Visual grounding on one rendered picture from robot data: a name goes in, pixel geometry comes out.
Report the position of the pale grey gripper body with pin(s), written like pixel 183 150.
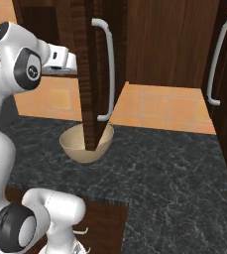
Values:
pixel 71 64

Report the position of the tan round basket bowl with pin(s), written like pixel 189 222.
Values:
pixel 72 147

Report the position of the brown wooden base cabinet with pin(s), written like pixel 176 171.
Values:
pixel 105 225

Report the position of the brown wooden wall cabinet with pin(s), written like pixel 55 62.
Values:
pixel 171 39

